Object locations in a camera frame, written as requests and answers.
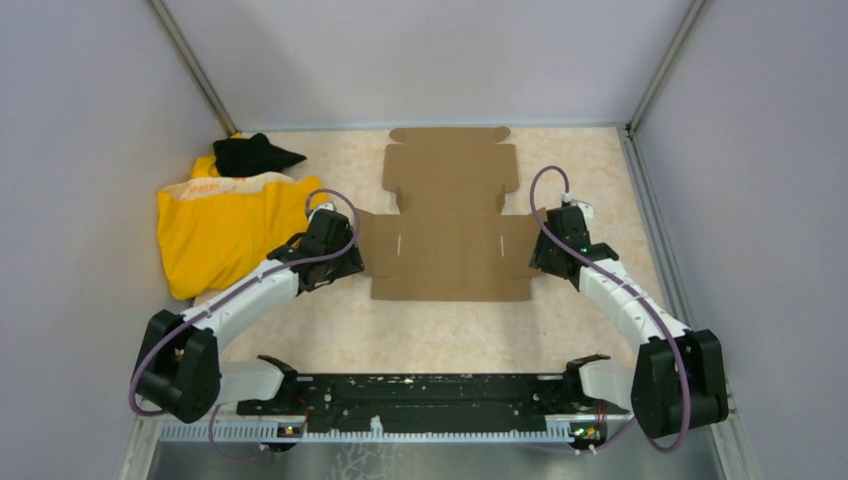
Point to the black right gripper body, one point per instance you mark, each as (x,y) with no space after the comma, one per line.
(544,254)

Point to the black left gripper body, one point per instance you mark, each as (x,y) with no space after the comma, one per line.
(347,263)

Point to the brown cardboard box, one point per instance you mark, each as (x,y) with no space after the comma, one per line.
(450,239)

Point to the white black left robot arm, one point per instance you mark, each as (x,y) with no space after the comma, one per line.
(179,371)

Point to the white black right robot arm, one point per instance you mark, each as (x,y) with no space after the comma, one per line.
(664,346)

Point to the black cloth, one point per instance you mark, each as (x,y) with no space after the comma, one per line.
(248,157)

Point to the yellow cloth garment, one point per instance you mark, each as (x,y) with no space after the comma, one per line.
(214,230)

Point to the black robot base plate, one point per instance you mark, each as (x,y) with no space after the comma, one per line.
(421,403)

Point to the aluminium frame rail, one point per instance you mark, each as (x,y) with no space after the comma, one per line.
(658,404)

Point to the white slotted cable duct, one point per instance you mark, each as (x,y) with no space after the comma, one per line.
(275,432)

